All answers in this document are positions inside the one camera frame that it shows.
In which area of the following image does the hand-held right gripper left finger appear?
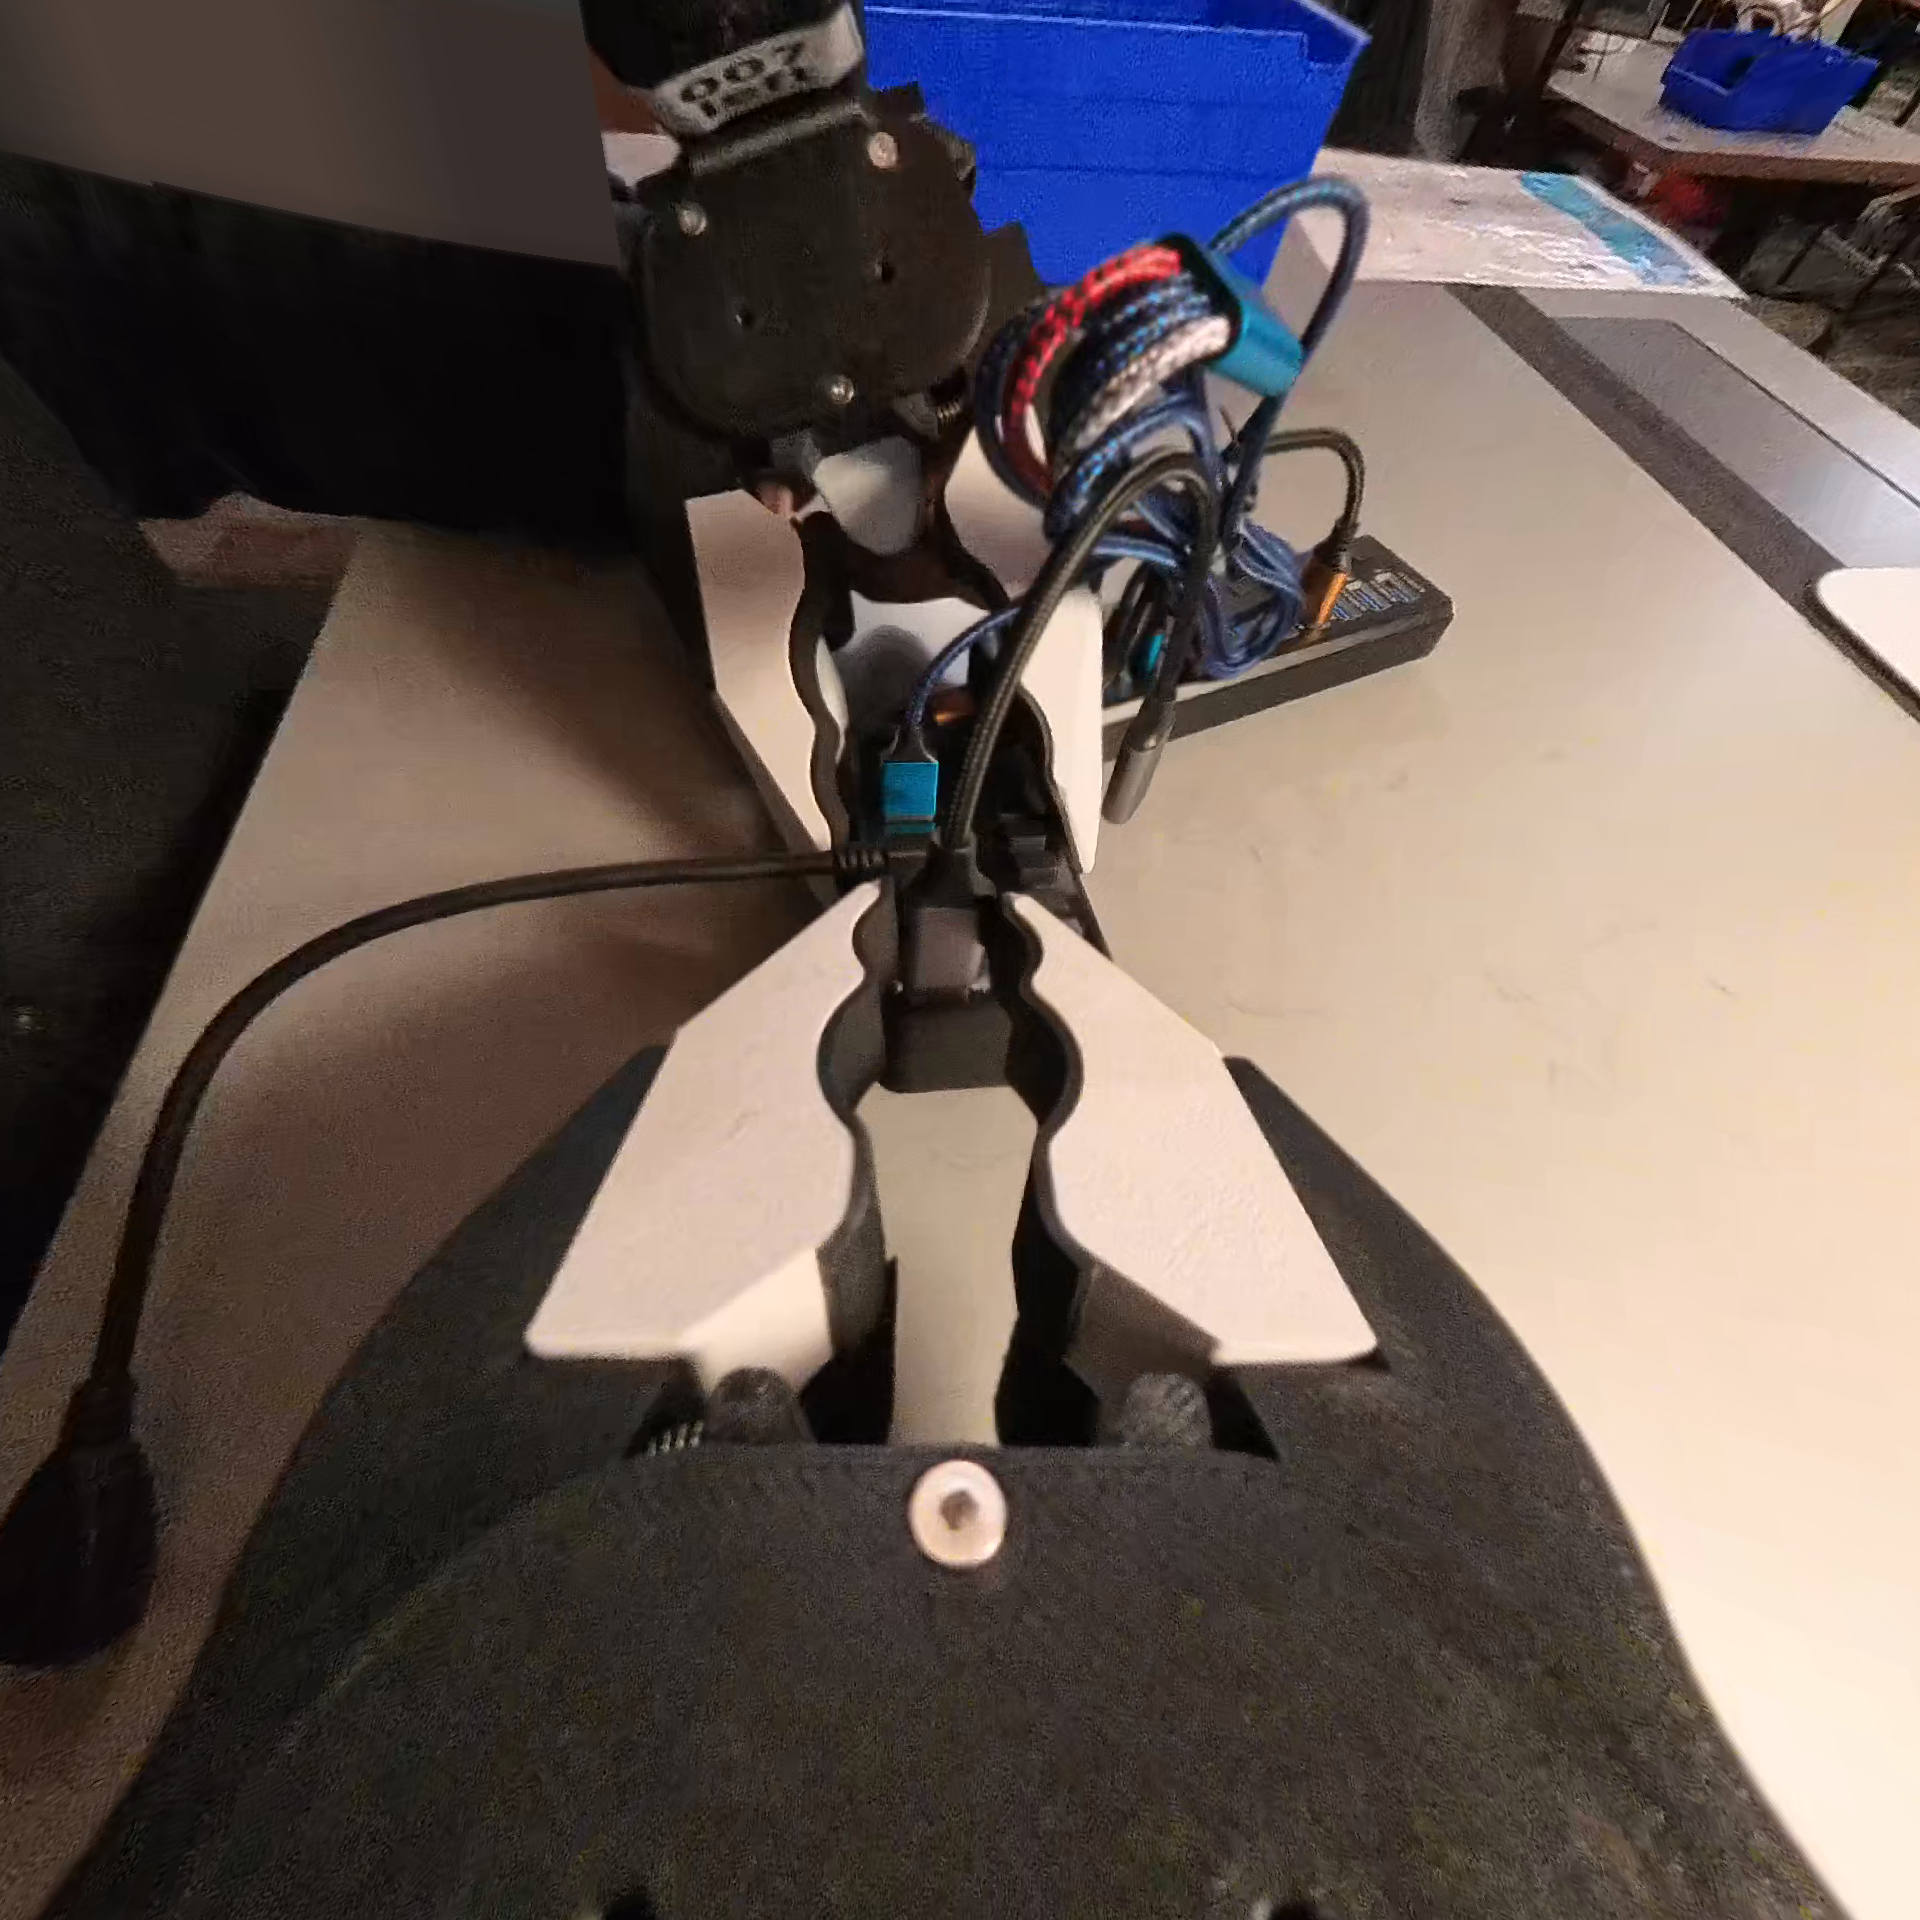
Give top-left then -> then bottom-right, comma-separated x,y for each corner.
526,881 -> 900,1444

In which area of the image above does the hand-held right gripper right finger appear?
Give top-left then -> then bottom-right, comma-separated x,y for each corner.
997,893 -> 1380,1446

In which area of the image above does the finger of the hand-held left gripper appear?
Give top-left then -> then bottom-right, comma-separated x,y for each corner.
941,461 -> 1111,875
682,499 -> 845,905

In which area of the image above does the dark grey USB hub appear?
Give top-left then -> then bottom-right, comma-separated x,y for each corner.
840,660 -> 1114,1094

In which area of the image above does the black long USB hub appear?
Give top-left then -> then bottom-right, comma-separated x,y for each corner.
1100,531 -> 1457,745

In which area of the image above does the blue plastic bin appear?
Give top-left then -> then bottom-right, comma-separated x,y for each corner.
1662,27 -> 1883,136
861,0 -> 1371,289

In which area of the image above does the bundle of braided USB cables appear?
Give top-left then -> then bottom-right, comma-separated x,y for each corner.
972,174 -> 1373,681

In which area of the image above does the black hub tail cable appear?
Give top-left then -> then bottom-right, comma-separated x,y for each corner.
0,841 -> 900,1670

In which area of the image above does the printed paper sheet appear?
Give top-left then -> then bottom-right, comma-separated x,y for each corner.
1318,151 -> 1749,293

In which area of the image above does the document stand with instruction sheet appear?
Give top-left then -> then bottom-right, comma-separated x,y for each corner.
1804,568 -> 1920,697

